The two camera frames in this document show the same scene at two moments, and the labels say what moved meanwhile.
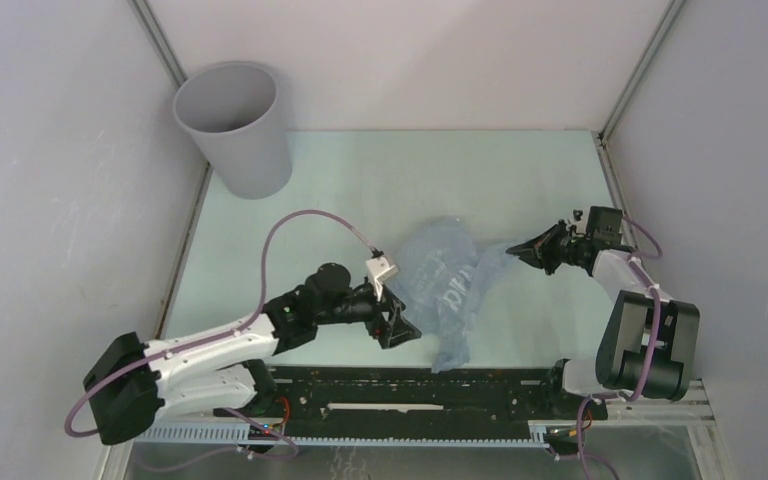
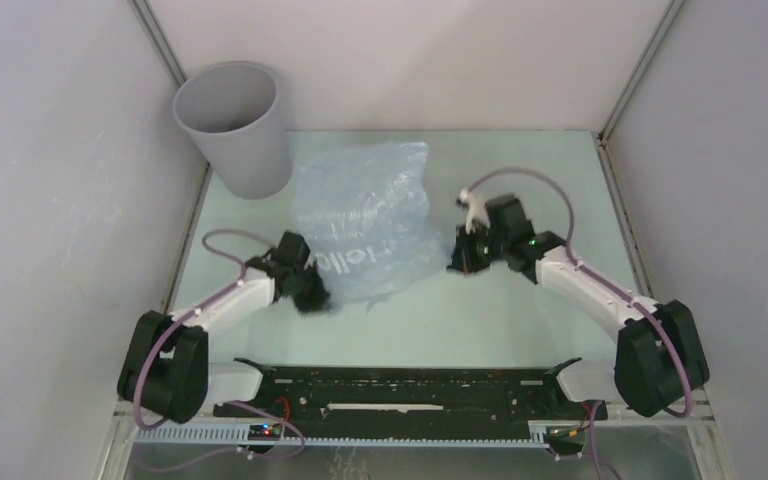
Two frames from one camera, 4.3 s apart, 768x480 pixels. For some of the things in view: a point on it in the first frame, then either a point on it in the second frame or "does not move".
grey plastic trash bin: [234, 112] does not move
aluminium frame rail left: [176, 73] does not move
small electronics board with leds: [263, 432] does not move
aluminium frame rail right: [602, 136] does not move
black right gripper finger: [537, 253] to [469, 255]
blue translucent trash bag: [441, 268] to [364, 207]
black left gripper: [400, 329] to [318, 300]
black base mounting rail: [421, 399] does not move
